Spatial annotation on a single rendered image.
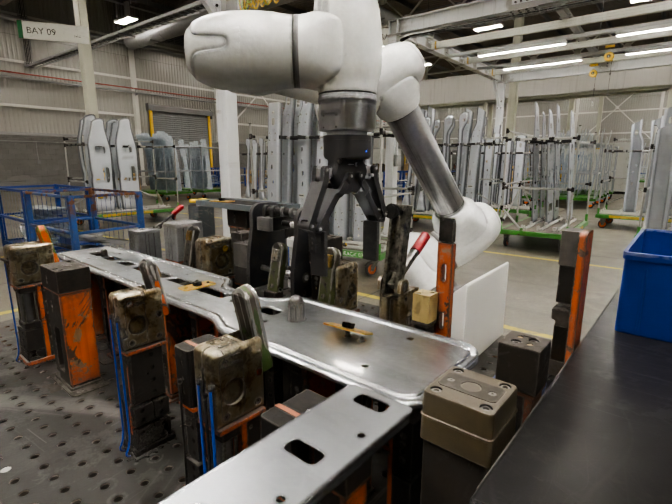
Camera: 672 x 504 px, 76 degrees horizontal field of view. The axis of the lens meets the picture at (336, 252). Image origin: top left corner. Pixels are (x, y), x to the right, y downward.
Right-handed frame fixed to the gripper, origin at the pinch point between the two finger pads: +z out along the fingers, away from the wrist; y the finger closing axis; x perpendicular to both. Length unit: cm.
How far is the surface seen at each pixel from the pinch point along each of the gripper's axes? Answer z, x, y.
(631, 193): 49, -65, -965
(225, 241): 7, -59, -18
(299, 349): 13.4, -2.3, 9.1
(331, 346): 13.4, 0.9, 5.0
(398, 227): -3.7, 0.1, -15.7
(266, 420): 15.5, 6.1, 23.3
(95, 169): 3, -870, -293
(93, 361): 37, -76, 15
